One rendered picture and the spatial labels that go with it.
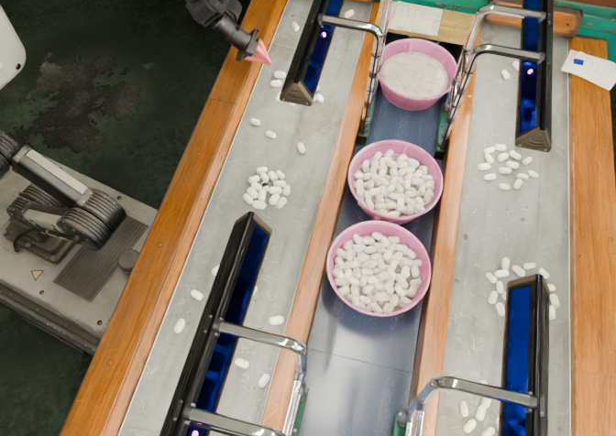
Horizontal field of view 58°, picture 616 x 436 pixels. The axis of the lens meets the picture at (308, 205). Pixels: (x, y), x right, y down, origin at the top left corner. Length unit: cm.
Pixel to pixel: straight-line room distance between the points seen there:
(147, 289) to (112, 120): 149
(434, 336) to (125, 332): 74
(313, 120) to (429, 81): 42
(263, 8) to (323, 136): 57
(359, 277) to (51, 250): 96
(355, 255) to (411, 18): 90
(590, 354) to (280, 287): 76
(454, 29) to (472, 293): 93
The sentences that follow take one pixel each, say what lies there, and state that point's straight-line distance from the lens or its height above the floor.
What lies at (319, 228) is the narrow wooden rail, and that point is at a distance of 147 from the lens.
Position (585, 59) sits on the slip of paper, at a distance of 208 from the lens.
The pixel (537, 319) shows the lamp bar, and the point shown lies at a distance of 109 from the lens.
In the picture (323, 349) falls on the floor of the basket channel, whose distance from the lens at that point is 144.
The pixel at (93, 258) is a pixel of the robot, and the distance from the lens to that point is 186.
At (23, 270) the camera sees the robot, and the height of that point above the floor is 47.
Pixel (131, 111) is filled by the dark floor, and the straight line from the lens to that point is 283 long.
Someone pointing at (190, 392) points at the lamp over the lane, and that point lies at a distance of 98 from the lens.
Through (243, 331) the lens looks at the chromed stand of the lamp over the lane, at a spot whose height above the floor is 112.
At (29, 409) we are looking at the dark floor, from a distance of 230.
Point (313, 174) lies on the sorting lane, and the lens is 159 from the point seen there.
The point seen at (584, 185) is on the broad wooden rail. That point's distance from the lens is 174.
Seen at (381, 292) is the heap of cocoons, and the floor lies 74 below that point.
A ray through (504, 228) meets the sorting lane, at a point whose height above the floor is 74.
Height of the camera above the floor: 206
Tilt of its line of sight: 59 degrees down
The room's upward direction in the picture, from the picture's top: 2 degrees clockwise
